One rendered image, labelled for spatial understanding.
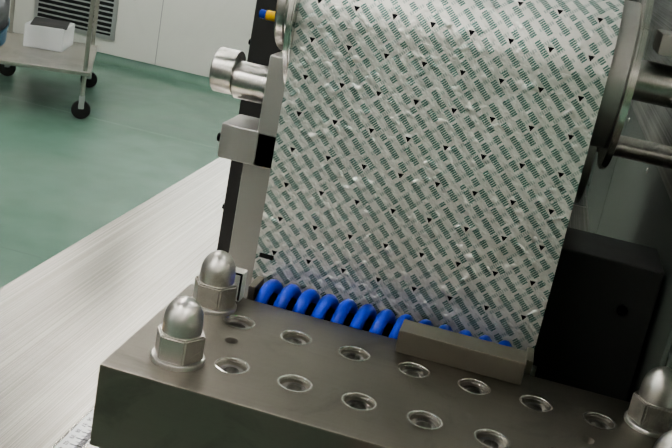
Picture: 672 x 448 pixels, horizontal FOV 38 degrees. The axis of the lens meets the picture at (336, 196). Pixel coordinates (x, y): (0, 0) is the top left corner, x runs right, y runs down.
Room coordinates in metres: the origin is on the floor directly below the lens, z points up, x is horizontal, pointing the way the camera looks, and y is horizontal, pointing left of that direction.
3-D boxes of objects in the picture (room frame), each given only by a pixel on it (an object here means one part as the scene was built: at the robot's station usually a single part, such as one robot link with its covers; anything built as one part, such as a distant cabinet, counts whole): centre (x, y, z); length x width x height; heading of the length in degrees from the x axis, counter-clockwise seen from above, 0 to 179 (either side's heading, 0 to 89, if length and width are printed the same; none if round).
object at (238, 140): (0.85, 0.08, 1.05); 0.06 x 0.05 x 0.31; 80
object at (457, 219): (0.73, -0.06, 1.11); 0.23 x 0.01 x 0.18; 80
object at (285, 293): (0.71, -0.06, 1.03); 0.21 x 0.04 x 0.03; 80
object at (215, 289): (0.68, 0.08, 1.05); 0.04 x 0.04 x 0.04
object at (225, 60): (0.86, 0.12, 1.18); 0.04 x 0.02 x 0.04; 170
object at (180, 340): (0.59, 0.08, 1.05); 0.04 x 0.04 x 0.04
